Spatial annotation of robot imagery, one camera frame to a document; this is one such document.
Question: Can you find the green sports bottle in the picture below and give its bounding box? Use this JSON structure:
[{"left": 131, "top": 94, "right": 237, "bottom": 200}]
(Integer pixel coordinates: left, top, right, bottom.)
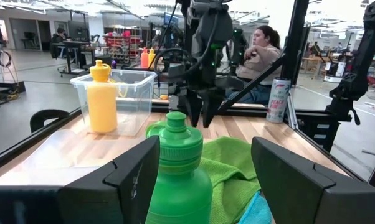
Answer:
[{"left": 145, "top": 111, "right": 214, "bottom": 224}]

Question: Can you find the teal microfibre cloth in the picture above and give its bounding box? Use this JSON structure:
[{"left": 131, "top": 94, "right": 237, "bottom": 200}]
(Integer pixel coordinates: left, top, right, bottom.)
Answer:
[{"left": 237, "top": 190, "right": 273, "bottom": 224}]

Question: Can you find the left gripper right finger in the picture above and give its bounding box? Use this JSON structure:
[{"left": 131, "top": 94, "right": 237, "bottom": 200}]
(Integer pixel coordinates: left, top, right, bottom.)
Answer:
[{"left": 250, "top": 136, "right": 375, "bottom": 224}]

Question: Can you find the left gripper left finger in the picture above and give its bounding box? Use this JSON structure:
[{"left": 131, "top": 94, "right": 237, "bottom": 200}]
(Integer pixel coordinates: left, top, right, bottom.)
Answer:
[{"left": 57, "top": 135, "right": 161, "bottom": 224}]

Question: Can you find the yellow plastic bottle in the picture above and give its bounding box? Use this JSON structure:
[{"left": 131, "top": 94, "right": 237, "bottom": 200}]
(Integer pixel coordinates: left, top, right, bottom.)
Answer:
[{"left": 148, "top": 47, "right": 156, "bottom": 70}]

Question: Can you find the black aluminium table frame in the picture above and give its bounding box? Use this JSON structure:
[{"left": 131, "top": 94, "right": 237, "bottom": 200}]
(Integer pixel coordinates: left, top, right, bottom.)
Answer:
[{"left": 0, "top": 0, "right": 368, "bottom": 183}]

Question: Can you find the red parts shelf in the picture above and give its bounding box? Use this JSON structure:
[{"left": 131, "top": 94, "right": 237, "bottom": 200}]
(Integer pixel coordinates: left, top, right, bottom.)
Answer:
[{"left": 102, "top": 29, "right": 142, "bottom": 65}]

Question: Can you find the black control box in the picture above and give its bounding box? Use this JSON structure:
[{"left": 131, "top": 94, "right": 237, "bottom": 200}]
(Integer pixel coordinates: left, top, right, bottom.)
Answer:
[{"left": 298, "top": 114, "right": 341, "bottom": 153}]

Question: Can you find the green microfibre cloth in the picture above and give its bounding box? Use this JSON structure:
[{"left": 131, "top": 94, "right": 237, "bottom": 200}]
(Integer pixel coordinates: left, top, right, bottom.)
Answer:
[{"left": 199, "top": 136, "right": 262, "bottom": 224}]

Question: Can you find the silver aluminium bracket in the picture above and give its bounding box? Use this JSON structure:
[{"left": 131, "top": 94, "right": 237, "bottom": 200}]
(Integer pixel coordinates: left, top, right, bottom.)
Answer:
[{"left": 285, "top": 90, "right": 298, "bottom": 126}]

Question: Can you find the orange plastic bottle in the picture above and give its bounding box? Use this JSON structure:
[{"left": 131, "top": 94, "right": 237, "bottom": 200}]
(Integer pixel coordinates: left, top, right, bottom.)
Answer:
[{"left": 140, "top": 47, "right": 150, "bottom": 69}]

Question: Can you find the person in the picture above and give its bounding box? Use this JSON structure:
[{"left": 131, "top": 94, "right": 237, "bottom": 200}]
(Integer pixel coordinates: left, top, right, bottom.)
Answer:
[
  {"left": 225, "top": 24, "right": 282, "bottom": 105},
  {"left": 49, "top": 27, "right": 69, "bottom": 60}
]

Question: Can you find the large clear plastic bin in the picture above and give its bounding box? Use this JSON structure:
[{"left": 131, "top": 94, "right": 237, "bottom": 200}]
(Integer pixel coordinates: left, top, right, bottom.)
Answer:
[{"left": 70, "top": 68, "right": 158, "bottom": 138}]

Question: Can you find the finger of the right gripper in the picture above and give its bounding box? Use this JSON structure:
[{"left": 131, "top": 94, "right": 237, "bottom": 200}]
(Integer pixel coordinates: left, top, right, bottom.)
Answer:
[
  {"left": 202, "top": 90, "right": 226, "bottom": 129},
  {"left": 183, "top": 93, "right": 204, "bottom": 128}
]

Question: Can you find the yellow sports bottle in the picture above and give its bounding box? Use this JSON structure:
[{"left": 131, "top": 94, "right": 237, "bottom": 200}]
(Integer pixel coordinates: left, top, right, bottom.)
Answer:
[{"left": 87, "top": 59, "right": 118, "bottom": 134}]

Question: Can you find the white drink can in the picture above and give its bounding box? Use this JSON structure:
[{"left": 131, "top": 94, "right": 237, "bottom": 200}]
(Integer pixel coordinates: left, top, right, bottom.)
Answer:
[{"left": 265, "top": 77, "right": 292, "bottom": 124}]

